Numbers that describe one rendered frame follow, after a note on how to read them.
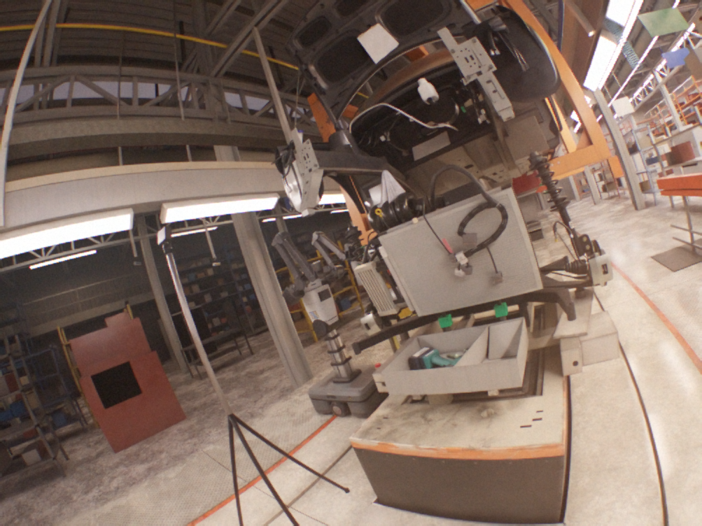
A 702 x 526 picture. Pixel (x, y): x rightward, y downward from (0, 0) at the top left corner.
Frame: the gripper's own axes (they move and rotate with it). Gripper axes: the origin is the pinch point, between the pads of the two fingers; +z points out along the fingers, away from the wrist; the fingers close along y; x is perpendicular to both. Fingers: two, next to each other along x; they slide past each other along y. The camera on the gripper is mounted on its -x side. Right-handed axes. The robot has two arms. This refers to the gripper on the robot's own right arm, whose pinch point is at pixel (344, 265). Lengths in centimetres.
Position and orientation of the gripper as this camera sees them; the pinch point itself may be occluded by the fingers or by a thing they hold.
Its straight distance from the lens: 207.9
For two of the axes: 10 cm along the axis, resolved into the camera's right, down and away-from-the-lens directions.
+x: 0.6, 2.3, 9.7
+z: 9.2, -3.8, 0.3
